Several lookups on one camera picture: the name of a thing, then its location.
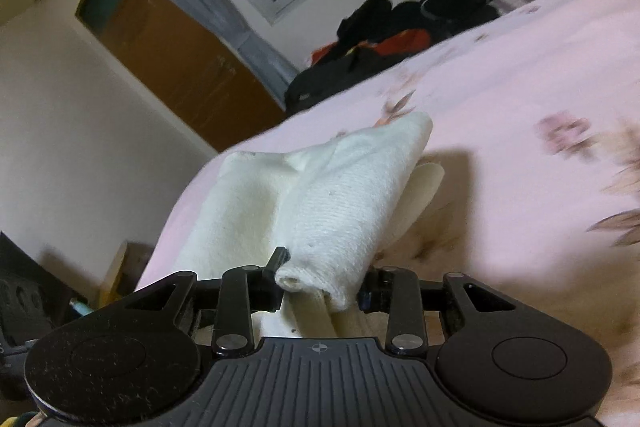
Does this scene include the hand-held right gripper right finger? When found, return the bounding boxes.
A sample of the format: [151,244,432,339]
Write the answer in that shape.
[357,264,518,356]

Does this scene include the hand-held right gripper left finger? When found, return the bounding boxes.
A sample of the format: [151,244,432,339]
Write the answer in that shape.
[122,247,292,359]

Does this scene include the white knitted cloth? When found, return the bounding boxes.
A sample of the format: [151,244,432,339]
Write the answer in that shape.
[155,112,446,340]

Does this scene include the pile of black clothes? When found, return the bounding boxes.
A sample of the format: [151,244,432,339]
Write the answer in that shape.
[284,0,501,112]

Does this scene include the cardboard box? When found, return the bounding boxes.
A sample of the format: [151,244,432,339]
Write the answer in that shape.
[99,241,157,309]

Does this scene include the dark bag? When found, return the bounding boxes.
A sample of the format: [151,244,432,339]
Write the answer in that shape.
[0,231,93,403]

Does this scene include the pink floral bed sheet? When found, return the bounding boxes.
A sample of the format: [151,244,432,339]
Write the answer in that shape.
[135,0,640,427]

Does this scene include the red garment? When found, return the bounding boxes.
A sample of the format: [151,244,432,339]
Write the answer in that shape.
[312,29,433,65]

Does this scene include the brown wooden door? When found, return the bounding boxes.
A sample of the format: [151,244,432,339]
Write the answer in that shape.
[75,0,286,152]

